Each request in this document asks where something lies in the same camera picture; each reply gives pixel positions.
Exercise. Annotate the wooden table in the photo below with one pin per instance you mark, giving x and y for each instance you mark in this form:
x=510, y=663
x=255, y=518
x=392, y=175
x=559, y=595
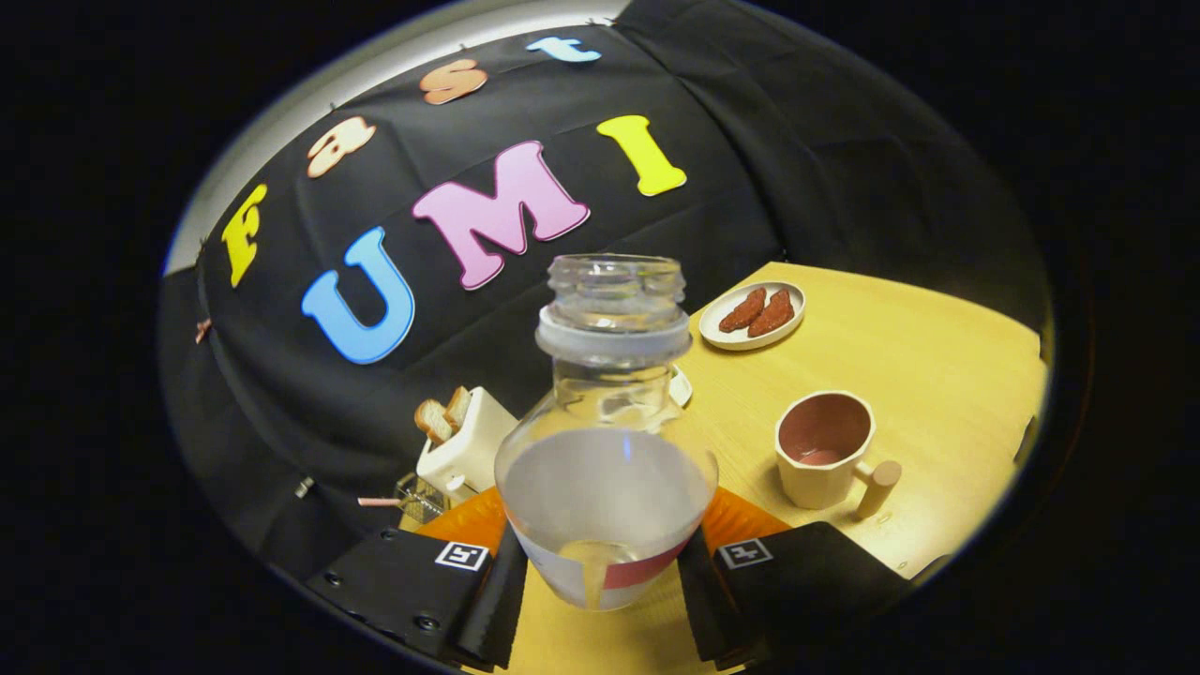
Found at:
x=919, y=375

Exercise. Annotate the red meat piece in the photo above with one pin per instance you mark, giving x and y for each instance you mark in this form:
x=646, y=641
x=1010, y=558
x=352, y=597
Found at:
x=772, y=314
x=742, y=310

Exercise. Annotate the beige cup with pink inside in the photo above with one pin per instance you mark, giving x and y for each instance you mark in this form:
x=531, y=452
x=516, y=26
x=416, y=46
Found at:
x=816, y=478

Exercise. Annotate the orange cloth clip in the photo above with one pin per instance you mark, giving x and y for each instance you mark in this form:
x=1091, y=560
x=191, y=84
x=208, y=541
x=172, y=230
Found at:
x=202, y=330

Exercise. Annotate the white toaster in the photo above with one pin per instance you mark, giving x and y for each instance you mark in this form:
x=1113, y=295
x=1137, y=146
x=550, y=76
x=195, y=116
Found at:
x=473, y=445

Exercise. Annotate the toasted bread slice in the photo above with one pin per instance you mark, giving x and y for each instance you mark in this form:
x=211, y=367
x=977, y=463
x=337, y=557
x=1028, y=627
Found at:
x=433, y=422
x=458, y=406

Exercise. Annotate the clear juice bottle red label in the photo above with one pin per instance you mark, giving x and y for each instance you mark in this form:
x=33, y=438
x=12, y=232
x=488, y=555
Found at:
x=605, y=487

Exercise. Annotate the white oval plate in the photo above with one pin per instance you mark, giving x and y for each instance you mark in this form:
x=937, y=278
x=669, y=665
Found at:
x=722, y=337

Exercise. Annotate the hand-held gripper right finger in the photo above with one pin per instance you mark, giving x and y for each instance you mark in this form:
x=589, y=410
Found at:
x=703, y=600

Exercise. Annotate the pink striped straw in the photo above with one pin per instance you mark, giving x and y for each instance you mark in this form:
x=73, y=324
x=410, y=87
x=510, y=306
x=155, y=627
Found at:
x=378, y=502

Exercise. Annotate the silver cloth clip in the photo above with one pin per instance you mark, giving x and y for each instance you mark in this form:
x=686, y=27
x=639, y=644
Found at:
x=305, y=487

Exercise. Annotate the small white divided dish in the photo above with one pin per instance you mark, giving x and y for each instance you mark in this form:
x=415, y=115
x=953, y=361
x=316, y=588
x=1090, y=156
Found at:
x=681, y=386

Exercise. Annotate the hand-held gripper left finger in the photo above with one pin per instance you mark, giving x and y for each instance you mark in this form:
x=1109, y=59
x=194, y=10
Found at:
x=497, y=600

